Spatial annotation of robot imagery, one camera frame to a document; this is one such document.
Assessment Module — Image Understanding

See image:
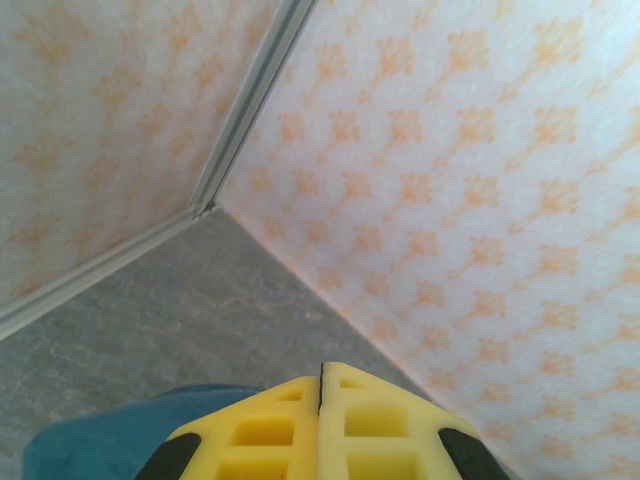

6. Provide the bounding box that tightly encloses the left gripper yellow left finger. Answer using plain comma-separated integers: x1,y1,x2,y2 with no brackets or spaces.
133,374,321,480

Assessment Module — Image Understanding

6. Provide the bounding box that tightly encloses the aluminium floor rail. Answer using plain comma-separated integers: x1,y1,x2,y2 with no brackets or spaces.
0,202,216,341

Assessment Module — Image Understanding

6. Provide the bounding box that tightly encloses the aluminium corner post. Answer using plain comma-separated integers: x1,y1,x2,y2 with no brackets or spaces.
189,0,321,219

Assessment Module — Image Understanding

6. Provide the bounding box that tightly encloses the blue t-shirt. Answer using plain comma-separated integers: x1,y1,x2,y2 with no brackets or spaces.
22,383,267,480

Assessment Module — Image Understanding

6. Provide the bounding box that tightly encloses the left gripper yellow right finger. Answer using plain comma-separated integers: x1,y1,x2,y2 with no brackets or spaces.
321,361,510,480

